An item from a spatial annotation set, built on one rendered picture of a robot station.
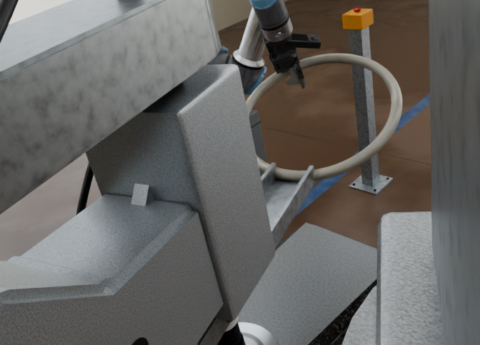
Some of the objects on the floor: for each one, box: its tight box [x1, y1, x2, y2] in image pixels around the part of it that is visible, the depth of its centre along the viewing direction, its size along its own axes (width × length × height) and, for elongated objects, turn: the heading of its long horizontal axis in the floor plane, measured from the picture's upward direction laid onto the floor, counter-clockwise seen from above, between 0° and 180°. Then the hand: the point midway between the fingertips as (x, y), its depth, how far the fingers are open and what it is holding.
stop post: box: [342, 9, 394, 195], centre depth 296 cm, size 20×20×109 cm
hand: (302, 78), depth 170 cm, fingers closed on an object, 5 cm apart
